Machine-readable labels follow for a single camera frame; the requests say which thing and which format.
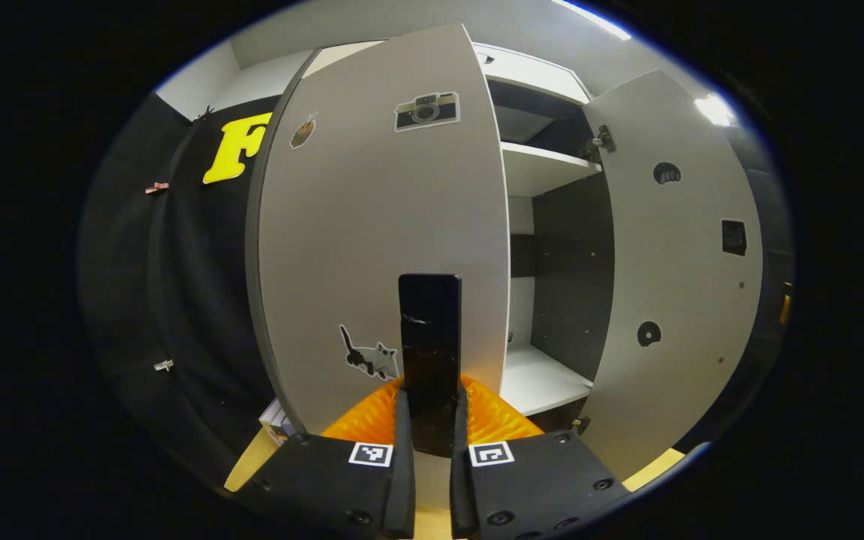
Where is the cabinet door with headphone sticker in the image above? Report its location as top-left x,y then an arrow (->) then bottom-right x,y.
578,69 -> 764,481

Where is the small ceiling light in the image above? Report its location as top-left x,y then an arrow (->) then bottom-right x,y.
694,92 -> 738,128

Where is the white cabinet shelf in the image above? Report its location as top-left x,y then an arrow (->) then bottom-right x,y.
502,141 -> 602,197
499,343 -> 594,417

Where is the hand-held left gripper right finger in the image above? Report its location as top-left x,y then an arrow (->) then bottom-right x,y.
449,375 -> 632,540

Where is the white book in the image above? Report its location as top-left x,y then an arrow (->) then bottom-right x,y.
259,397 -> 299,449

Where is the long ceiling light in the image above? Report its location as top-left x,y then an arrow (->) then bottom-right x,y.
552,0 -> 633,41

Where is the cabinet door with camera sticker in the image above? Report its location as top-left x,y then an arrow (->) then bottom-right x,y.
244,22 -> 512,458

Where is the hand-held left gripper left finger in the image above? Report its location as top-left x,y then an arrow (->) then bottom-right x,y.
233,379 -> 418,540

